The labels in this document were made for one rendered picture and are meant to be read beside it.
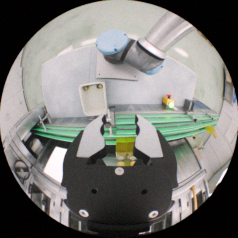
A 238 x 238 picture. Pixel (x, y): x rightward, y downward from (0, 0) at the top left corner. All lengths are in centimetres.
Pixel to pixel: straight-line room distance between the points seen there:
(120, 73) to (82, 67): 28
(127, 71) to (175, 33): 37
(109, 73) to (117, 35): 28
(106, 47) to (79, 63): 37
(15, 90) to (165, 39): 389
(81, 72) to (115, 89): 29
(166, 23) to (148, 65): 18
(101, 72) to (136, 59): 28
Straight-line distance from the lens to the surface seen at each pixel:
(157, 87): 61
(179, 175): 67
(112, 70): 49
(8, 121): 366
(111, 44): 28
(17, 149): 94
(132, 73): 49
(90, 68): 58
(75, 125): 62
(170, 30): 25
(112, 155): 56
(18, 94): 381
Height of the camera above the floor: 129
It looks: 58 degrees down
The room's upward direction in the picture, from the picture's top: 178 degrees counter-clockwise
